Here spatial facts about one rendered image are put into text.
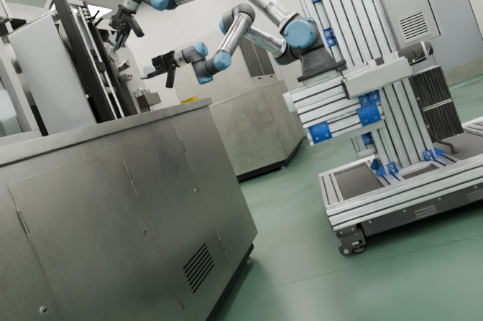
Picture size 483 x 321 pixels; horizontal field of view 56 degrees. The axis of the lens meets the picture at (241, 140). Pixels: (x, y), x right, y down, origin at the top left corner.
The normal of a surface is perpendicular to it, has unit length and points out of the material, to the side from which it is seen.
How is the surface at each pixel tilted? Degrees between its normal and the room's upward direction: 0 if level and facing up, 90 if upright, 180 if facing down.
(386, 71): 90
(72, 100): 90
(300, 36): 97
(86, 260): 90
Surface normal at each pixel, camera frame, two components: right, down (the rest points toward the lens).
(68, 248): 0.90, -0.33
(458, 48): -0.25, 0.17
